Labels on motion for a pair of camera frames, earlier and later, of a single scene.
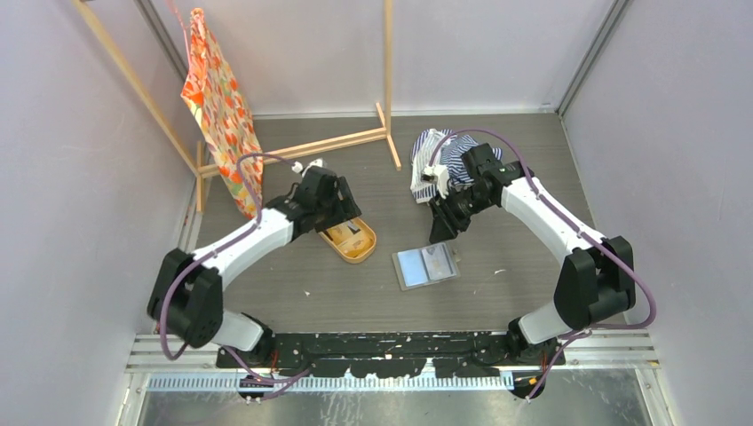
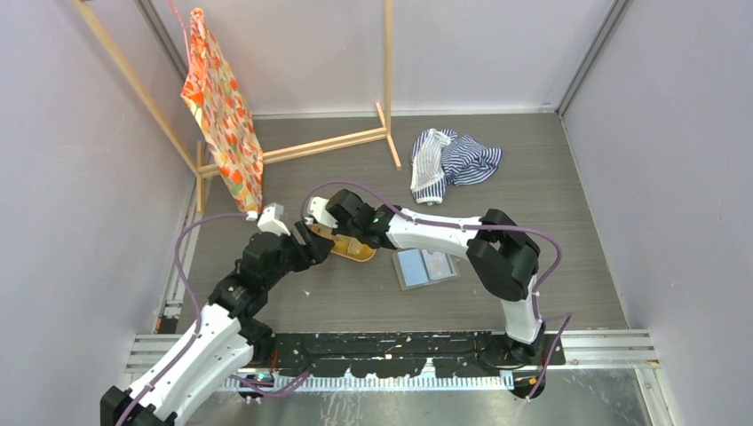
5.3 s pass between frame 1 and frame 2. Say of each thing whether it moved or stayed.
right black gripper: moved
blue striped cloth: stayed
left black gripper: moved
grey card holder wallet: stayed
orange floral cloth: stayed
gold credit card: stayed
